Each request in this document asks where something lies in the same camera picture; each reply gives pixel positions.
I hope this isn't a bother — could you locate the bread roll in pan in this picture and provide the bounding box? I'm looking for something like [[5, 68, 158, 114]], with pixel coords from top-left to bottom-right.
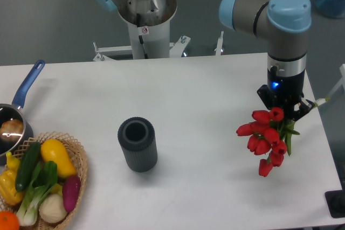
[[1, 119, 24, 142]]

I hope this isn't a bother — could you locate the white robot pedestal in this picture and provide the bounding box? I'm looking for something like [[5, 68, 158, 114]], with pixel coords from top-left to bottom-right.
[[92, 17, 225, 62]]

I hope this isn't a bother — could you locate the white garlic bulb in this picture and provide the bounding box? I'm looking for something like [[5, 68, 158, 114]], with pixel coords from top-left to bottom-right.
[[39, 194, 67, 224]]

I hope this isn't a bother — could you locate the green cucumber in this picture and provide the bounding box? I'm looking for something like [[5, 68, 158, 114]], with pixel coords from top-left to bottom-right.
[[15, 142, 41, 192]]

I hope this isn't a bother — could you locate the white frame at right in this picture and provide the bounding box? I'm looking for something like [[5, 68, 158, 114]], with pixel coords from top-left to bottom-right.
[[326, 64, 345, 100]]

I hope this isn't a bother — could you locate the black device at edge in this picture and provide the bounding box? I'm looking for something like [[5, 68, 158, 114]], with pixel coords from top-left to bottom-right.
[[325, 190, 344, 218]]

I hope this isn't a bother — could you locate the yellow squash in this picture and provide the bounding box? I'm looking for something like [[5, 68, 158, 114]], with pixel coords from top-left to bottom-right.
[[40, 139, 77, 179]]

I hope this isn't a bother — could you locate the red tulip bouquet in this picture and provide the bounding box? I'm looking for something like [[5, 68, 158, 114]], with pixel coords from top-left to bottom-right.
[[236, 107, 299, 177]]

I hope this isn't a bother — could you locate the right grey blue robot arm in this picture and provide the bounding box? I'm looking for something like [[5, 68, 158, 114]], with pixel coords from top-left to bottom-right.
[[218, 0, 314, 121]]

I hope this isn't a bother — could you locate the blue handled saucepan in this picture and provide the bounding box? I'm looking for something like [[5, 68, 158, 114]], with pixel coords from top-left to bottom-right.
[[1, 60, 45, 166]]

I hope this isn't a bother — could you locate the green bok choy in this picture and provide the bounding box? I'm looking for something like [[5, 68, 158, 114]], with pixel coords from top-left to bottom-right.
[[16, 161, 58, 227]]

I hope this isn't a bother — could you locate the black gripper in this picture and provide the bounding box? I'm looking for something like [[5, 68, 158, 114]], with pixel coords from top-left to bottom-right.
[[257, 66, 315, 120]]

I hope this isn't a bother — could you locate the woven wicker basket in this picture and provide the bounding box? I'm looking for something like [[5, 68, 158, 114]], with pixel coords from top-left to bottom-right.
[[1, 131, 88, 229]]

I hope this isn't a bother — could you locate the purple eggplant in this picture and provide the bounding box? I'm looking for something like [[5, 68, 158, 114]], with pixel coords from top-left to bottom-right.
[[62, 175, 81, 213]]

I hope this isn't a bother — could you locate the dark grey ribbed vase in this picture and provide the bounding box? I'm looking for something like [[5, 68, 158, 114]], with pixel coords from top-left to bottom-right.
[[118, 117, 158, 172]]

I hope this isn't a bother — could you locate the orange fruit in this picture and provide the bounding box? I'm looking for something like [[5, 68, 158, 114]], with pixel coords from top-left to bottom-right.
[[1, 211, 20, 230]]

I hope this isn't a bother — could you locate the yellow bell pepper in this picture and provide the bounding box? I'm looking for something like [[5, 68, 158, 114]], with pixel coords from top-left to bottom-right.
[[1, 151, 25, 206]]

